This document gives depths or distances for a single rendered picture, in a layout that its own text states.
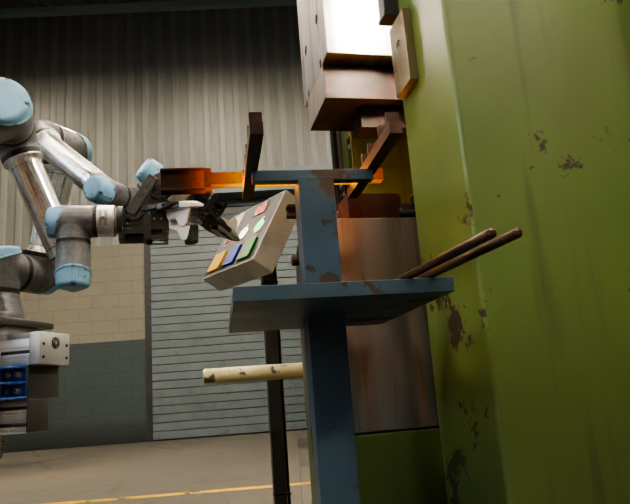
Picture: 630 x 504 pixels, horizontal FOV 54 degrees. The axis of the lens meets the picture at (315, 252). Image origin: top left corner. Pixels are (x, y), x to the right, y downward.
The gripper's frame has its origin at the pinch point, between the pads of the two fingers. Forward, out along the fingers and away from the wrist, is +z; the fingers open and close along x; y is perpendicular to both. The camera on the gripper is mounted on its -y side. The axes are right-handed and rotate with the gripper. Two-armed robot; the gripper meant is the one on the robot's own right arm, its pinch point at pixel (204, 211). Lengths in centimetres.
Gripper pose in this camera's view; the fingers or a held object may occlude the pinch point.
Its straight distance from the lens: 152.0
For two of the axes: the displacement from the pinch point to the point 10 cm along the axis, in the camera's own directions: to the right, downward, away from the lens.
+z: 9.8, -0.3, 2.1
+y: 0.7, 9.7, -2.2
